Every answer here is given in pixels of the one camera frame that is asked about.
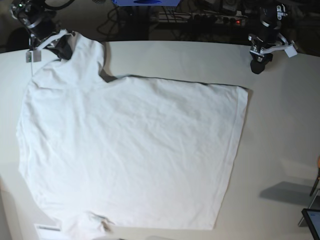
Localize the white T-shirt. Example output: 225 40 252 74
16 34 248 240

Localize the black tripod leg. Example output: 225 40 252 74
309 172 320 197

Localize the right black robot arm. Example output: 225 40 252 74
10 0 74 60

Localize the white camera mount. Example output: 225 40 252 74
25 29 76 63
248 33 298 58

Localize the blue box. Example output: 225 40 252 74
112 0 180 7

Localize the tablet on stand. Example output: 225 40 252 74
298 188 320 240

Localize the white paper sheet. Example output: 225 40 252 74
34 224 69 240

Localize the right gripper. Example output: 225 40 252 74
23 12 73 60

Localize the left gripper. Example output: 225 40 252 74
250 24 281 74

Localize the black power strip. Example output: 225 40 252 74
156 11 248 27

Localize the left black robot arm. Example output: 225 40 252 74
248 0 288 75

